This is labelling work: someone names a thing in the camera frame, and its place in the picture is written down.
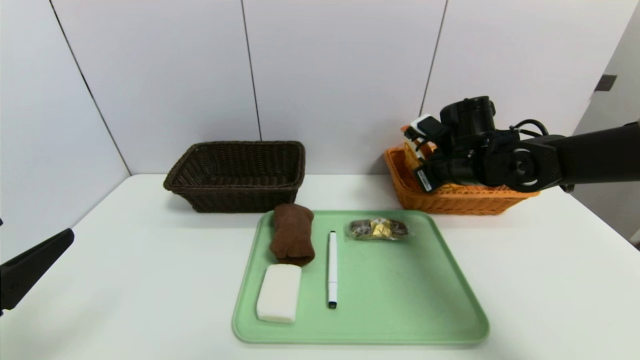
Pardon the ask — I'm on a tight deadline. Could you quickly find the clear candy packet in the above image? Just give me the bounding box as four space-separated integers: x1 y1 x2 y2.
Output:
347 218 410 241

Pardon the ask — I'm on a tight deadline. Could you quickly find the white soap bar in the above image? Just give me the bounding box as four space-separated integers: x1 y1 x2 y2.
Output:
256 263 303 324

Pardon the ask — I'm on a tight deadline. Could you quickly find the white marker pen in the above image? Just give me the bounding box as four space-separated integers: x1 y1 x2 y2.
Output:
327 230 338 309

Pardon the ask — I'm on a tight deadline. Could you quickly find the dark brown wicker basket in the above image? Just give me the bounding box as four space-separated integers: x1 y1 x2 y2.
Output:
163 141 306 214

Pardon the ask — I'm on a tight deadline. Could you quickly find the orange wicker basket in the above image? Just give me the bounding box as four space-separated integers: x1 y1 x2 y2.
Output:
384 147 539 216

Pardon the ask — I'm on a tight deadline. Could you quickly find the small yellow wicker basket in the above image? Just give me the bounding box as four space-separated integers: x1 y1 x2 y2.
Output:
400 126 432 173

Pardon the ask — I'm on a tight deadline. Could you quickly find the green plastic tray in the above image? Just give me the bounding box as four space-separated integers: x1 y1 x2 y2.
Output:
232 210 489 344

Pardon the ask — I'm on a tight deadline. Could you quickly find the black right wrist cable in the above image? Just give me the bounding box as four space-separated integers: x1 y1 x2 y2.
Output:
510 119 551 138

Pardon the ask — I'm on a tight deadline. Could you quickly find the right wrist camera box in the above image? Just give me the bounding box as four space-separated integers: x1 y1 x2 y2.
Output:
404 115 450 148

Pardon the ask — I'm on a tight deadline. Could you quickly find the brown folded cloth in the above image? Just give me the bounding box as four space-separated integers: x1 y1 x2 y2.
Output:
270 203 316 266

